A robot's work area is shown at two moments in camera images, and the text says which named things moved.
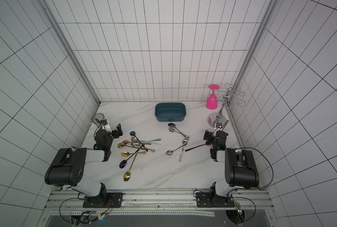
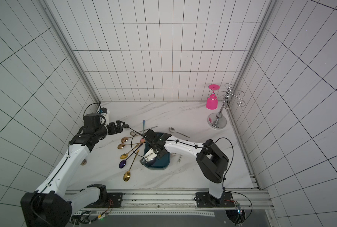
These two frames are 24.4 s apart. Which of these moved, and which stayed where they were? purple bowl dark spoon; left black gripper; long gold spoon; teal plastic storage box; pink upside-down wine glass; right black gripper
Moved: left black gripper; teal plastic storage box; right black gripper
Stayed: long gold spoon; pink upside-down wine glass; purple bowl dark spoon
